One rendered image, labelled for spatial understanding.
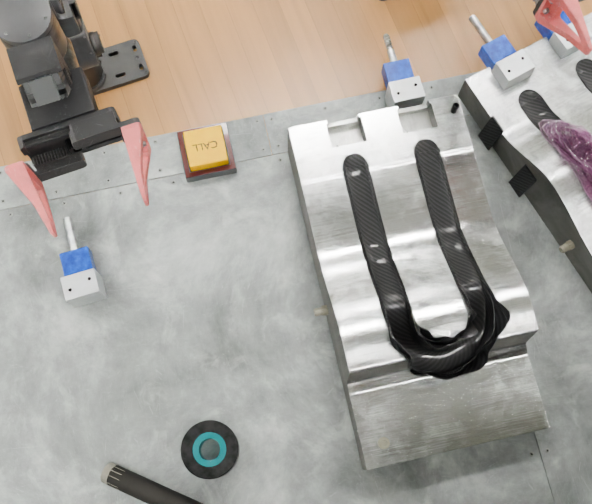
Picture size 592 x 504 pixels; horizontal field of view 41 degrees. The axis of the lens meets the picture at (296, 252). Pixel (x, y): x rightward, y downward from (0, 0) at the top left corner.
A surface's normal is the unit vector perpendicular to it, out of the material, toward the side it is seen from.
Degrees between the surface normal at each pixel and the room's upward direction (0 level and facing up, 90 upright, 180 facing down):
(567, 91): 0
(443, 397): 0
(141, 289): 0
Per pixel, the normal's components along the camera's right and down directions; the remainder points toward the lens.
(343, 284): -0.09, -0.66
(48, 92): 0.21, 0.33
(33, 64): 0.01, -0.25
